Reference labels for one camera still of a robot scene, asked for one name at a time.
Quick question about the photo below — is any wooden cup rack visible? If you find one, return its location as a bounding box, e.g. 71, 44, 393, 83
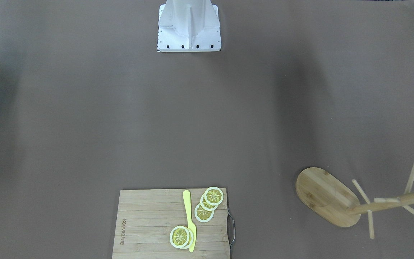
295, 164, 414, 239

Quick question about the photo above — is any yellow plastic knife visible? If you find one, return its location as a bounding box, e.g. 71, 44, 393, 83
183, 190, 197, 253

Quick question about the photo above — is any lemon slice middle of trio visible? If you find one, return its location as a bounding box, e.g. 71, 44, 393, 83
200, 194, 218, 211

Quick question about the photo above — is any bamboo cutting board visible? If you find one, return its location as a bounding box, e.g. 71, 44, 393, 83
112, 187, 235, 259

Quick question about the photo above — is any lemon slice under pair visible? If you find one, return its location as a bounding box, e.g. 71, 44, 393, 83
181, 228, 194, 250

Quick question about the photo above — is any lemon slice front of pair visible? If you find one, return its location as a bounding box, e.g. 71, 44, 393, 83
169, 225, 189, 249

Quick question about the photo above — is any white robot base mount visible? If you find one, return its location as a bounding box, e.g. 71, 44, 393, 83
157, 0, 222, 53

